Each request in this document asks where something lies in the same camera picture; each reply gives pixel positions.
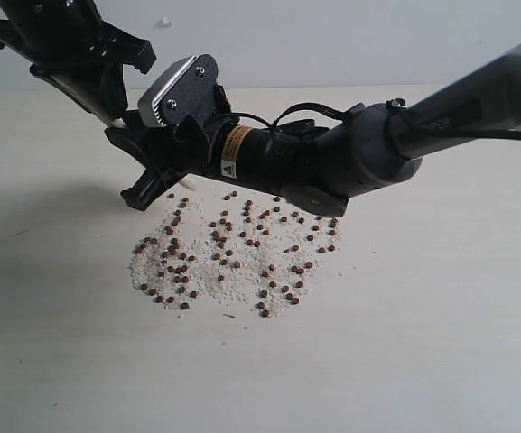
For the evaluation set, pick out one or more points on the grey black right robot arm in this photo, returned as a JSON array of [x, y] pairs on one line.
[[373, 147]]

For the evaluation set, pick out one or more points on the pile of beans and rice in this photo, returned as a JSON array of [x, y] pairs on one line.
[[234, 246]]

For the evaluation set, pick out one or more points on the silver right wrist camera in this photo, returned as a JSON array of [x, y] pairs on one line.
[[185, 89]]

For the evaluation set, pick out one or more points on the white wall hook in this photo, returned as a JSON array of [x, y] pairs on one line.
[[164, 23]]

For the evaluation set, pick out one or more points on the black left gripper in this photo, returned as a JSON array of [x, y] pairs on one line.
[[72, 34]]

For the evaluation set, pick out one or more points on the white wooden paint brush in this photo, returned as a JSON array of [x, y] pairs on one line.
[[118, 123]]

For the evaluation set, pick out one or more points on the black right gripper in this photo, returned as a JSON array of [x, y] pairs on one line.
[[219, 149]]

